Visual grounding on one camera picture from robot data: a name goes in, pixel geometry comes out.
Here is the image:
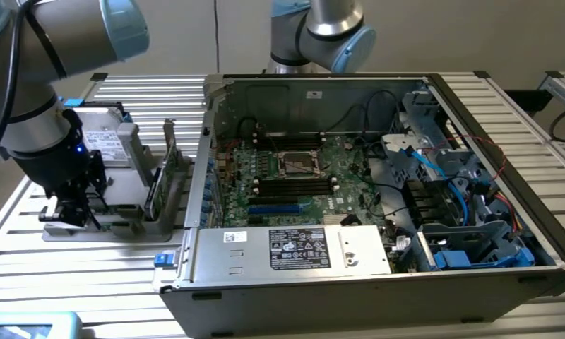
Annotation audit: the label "grey parts rack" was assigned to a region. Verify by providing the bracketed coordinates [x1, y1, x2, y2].
[41, 112, 194, 244]

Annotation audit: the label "coloured power wire bundle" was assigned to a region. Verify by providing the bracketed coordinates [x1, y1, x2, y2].
[494, 189, 525, 238]

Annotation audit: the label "thin red wire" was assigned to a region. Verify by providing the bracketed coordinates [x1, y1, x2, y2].
[444, 135, 510, 182]

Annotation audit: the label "green motherboard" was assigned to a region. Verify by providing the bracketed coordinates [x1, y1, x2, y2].
[214, 135, 387, 227]

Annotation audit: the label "short blue data wire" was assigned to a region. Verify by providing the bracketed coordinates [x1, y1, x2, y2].
[401, 145, 442, 178]

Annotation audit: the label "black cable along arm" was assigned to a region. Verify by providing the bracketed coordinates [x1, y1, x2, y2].
[0, 0, 43, 167]

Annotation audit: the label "black wire in case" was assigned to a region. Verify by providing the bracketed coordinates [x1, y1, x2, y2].
[327, 89, 402, 136]

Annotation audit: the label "long blue data wire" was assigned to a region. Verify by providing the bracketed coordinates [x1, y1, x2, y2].
[444, 176, 492, 227]

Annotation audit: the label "blue case latch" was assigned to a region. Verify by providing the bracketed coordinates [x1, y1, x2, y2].
[153, 251, 177, 269]

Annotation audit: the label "teal cased device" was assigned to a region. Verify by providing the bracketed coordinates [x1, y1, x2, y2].
[0, 311, 83, 339]

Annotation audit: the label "green graphics card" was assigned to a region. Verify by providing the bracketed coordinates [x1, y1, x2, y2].
[143, 118, 181, 222]

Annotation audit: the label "open grey PC case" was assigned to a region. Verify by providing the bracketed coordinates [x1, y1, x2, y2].
[151, 71, 565, 328]

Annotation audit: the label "blue expansion slot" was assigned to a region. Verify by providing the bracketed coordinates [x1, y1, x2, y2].
[247, 205, 301, 215]

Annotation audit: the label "black finned heat sink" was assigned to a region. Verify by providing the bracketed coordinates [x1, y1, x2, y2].
[401, 179, 454, 224]

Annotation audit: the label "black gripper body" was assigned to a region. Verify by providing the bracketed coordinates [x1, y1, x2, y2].
[9, 139, 109, 229]

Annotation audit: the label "grey disk bay blue clips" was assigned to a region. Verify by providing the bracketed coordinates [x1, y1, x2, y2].
[415, 219, 538, 273]

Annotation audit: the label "small silver chipset heat sink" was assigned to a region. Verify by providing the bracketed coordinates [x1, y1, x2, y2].
[322, 214, 354, 227]

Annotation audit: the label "black expansion slot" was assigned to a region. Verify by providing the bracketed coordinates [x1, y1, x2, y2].
[249, 196, 303, 206]

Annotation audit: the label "silver hard disk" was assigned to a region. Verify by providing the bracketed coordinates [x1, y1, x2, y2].
[69, 102, 139, 213]

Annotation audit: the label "thin black wall cable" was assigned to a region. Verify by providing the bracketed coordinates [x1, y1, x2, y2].
[211, 0, 222, 73]

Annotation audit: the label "grey metal drive cage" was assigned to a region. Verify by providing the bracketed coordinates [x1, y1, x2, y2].
[379, 89, 500, 184]

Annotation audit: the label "silver power supply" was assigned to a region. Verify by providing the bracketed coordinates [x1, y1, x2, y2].
[186, 225, 393, 284]

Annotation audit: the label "CPU socket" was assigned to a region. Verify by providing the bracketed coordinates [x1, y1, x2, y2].
[269, 149, 325, 178]

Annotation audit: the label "green RAM stick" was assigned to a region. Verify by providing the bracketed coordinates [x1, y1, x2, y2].
[91, 203, 146, 218]

